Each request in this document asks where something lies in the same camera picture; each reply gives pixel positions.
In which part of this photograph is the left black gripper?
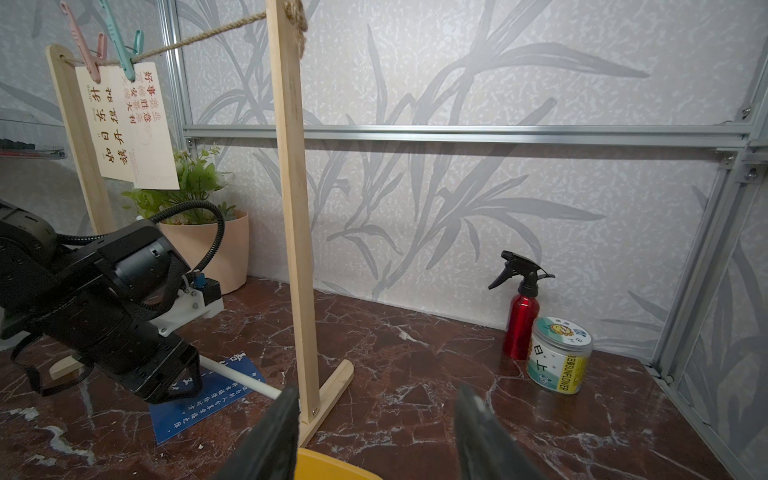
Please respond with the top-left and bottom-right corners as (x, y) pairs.
(23, 220), (202, 404)

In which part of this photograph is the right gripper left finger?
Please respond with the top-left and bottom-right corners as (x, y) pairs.
(212, 386), (300, 480)

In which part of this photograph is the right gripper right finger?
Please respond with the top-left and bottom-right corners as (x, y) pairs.
(454, 384), (546, 480)

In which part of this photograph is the blue calligraphy postcard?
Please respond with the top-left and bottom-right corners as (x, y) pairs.
(149, 368), (253, 445)

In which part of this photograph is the cream red-text postcard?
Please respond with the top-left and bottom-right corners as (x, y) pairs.
(123, 62), (179, 190)

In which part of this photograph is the yellow calligraphy postcard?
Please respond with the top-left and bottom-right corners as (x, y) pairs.
(75, 66), (135, 183)

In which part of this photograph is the pink clothespin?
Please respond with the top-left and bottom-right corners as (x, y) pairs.
(59, 1), (107, 84)

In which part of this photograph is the teal clothespin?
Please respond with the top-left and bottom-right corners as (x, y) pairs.
(99, 0), (145, 82)

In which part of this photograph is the wooden string rack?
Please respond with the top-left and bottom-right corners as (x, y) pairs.
(46, 1), (354, 446)

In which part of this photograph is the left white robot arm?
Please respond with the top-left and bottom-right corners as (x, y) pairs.
(1, 203), (203, 404)

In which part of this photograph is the yellow plastic tray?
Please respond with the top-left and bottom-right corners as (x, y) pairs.
(294, 448), (381, 480)

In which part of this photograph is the green-lidded tin can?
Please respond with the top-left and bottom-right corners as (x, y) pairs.
(526, 317), (593, 395)

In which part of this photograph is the potted flower plant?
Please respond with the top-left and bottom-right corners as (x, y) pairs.
(123, 145), (250, 295)

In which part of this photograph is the red spray bottle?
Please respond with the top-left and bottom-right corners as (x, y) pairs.
(488, 250), (554, 360)

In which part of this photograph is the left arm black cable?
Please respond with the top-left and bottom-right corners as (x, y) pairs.
(56, 199), (227, 277)

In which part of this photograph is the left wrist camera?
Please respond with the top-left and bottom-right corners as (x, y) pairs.
(150, 278), (224, 337)

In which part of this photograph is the clear plastic wall shelf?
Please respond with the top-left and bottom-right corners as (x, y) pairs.
(1, 119), (68, 160)

